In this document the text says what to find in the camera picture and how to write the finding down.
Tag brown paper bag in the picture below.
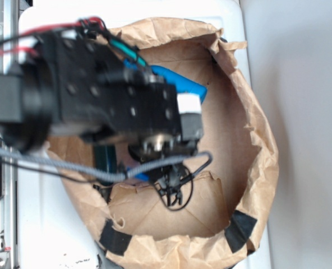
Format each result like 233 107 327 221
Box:
61 17 279 268

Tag dark green plastic object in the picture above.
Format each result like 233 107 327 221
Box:
93 146 117 174

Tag aluminium frame rail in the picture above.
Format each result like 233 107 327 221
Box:
0 1 19 268

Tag blue plastic bottle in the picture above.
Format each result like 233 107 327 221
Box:
123 60 208 107

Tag grey braided cable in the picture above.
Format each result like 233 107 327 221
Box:
0 145 213 182

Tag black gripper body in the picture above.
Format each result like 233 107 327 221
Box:
39 26 203 157

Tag black tape piece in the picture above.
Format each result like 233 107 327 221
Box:
224 210 257 253
99 219 132 256

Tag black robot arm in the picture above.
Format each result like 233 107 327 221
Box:
0 21 204 159

